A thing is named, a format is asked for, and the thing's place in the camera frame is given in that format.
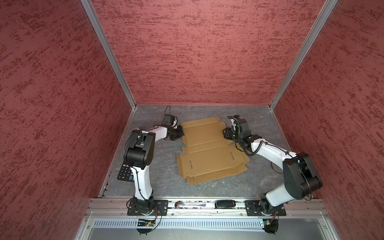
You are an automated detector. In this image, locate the aluminium corner post right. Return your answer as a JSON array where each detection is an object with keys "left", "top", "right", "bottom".
[{"left": 269, "top": 0, "right": 338, "bottom": 112}]

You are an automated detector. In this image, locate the aluminium corner post left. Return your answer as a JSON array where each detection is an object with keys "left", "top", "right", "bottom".
[{"left": 81, "top": 0, "right": 137, "bottom": 111}]

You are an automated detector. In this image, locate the aluminium front rail frame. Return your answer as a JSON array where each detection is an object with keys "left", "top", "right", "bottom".
[{"left": 75, "top": 197, "right": 339, "bottom": 240}]

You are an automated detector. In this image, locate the black car key fob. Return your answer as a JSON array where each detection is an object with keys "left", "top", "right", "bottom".
[{"left": 215, "top": 200, "right": 236, "bottom": 209}]

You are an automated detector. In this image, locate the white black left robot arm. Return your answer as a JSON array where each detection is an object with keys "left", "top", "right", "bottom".
[{"left": 123, "top": 126, "right": 184, "bottom": 212}]

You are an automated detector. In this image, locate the brown cardboard box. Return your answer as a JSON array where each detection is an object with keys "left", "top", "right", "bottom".
[{"left": 177, "top": 117, "right": 250, "bottom": 185}]

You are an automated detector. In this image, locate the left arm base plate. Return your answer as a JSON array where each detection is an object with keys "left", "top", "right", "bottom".
[{"left": 127, "top": 198, "right": 169, "bottom": 217}]

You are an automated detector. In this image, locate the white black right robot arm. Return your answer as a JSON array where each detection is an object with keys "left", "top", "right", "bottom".
[{"left": 223, "top": 128, "right": 323, "bottom": 215}]

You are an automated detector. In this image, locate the metal spoon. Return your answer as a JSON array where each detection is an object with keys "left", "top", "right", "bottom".
[{"left": 175, "top": 201, "right": 206, "bottom": 209}]

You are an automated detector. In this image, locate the black calculator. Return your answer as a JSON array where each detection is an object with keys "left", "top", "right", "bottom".
[{"left": 117, "top": 161, "right": 134, "bottom": 182}]

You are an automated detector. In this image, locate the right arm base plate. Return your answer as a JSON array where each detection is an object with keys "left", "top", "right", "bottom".
[{"left": 244, "top": 200, "right": 287, "bottom": 217}]

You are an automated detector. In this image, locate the aluminium corner post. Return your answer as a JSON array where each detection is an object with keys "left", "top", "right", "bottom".
[
  {"left": 269, "top": 0, "right": 338, "bottom": 112},
  {"left": 81, "top": 0, "right": 137, "bottom": 111}
]

